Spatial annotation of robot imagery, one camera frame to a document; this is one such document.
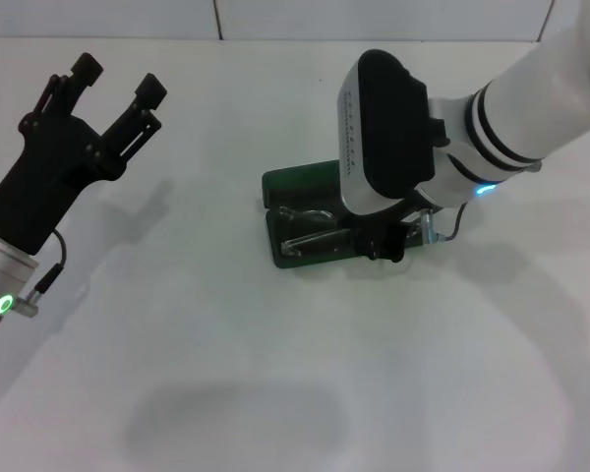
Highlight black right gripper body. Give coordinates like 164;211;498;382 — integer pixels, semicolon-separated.
343;193;425;238

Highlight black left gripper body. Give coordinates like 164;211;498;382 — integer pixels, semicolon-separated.
0;112;130;257

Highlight clear white glasses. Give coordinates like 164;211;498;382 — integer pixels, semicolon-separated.
277;206;361;260

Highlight green glasses case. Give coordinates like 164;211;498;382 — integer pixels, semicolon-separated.
262;159;424;270

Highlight silver right wrist connector plug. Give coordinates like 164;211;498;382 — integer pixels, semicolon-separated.
420;208;442;246

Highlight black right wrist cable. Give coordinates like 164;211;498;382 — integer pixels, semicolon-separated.
435;194;479;243

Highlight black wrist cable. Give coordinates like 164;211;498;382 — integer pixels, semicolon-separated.
435;194;479;243
33;230;68;296

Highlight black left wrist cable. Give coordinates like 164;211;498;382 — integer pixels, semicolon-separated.
33;230;68;296

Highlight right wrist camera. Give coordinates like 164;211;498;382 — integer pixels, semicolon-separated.
340;47;447;217

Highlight silver left elbow cable connector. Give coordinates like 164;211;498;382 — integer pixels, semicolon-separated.
13;289;41;319

